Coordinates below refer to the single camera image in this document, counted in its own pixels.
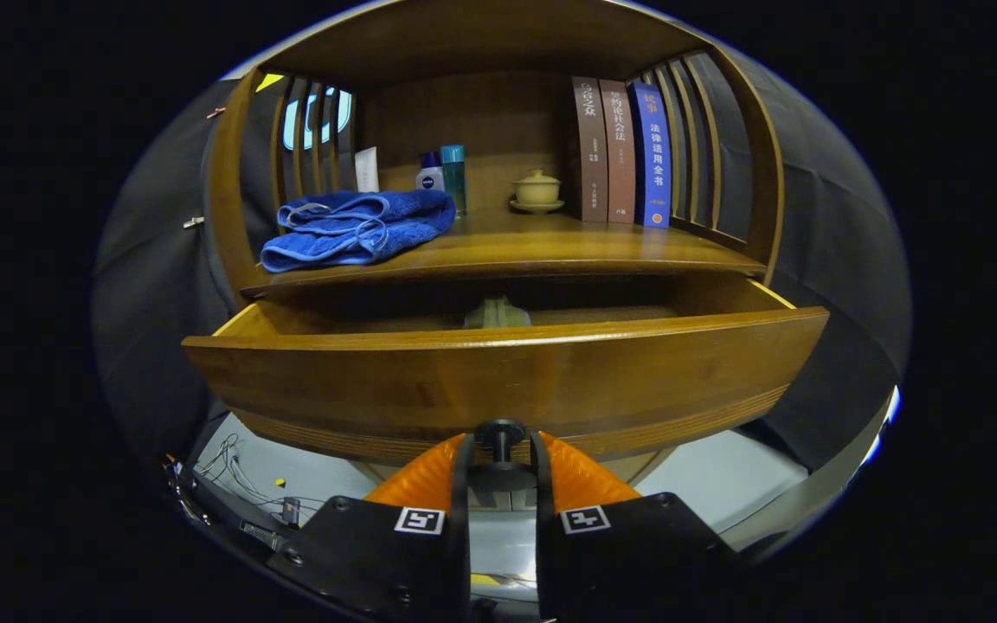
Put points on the wooden cabinet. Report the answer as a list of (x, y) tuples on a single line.
[(481, 35)]

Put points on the teal bottle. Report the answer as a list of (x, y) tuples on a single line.
[(453, 177)]

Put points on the wooden countertop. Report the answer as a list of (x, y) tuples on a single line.
[(550, 247)]

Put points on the reddish brown book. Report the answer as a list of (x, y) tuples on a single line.
[(619, 151)]

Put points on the beige lidded teacup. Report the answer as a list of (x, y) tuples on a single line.
[(537, 190)]

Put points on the white tube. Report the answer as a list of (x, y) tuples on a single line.
[(367, 169)]

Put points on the blue book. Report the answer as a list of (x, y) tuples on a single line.
[(652, 156)]

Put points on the black drawer knob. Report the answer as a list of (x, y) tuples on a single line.
[(499, 430)]

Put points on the dark brown book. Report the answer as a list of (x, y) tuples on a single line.
[(589, 147)]

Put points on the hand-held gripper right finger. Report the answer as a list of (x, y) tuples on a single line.
[(543, 510)]

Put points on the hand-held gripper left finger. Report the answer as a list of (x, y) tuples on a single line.
[(460, 510)]

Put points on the blue towel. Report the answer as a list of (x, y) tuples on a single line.
[(351, 225)]

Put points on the white lotion bottle blue cap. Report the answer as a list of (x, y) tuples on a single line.
[(429, 177)]

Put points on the wooden drawer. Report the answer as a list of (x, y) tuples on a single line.
[(464, 381)]

